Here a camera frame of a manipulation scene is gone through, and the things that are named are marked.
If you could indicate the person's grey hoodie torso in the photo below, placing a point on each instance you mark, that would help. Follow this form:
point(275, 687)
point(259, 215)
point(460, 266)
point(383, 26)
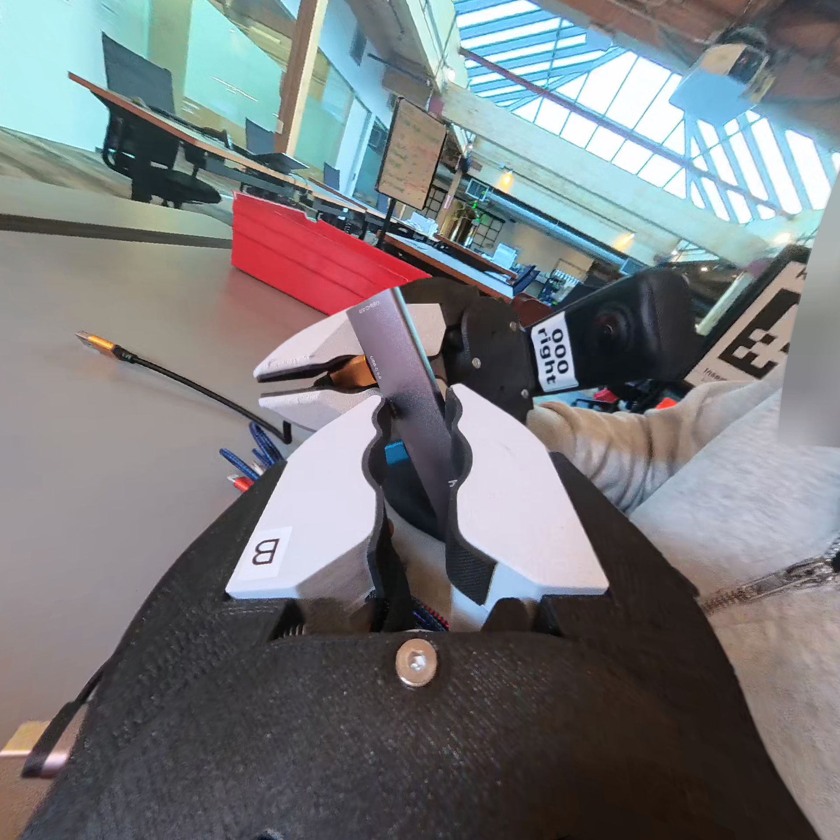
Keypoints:
point(754, 525)

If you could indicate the notice board on stand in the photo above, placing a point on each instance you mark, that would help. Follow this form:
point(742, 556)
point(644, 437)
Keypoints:
point(410, 154)

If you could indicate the studio light panel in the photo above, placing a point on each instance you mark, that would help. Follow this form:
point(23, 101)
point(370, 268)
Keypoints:
point(722, 72)

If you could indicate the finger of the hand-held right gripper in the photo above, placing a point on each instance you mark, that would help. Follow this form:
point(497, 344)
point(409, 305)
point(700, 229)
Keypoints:
point(308, 407)
point(308, 341)

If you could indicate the person's right forearm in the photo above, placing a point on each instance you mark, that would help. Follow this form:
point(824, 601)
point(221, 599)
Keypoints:
point(623, 446)

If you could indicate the fiducial marker sign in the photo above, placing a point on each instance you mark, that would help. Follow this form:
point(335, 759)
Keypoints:
point(754, 341)

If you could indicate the black office chair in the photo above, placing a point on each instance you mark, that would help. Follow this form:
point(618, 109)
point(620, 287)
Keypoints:
point(141, 79)

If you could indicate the red plastic bin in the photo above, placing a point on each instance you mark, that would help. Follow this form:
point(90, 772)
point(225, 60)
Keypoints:
point(315, 262)

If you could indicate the black tape strip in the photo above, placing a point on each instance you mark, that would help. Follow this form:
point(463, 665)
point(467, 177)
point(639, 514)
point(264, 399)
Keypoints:
point(98, 228)

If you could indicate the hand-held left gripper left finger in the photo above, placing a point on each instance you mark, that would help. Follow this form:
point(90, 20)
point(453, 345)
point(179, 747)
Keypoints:
point(315, 499)

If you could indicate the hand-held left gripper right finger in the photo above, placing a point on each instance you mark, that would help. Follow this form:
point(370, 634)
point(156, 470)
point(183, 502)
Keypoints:
point(525, 512)

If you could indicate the grey usb hub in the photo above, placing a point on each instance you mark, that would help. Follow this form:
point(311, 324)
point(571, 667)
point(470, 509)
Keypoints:
point(407, 367)

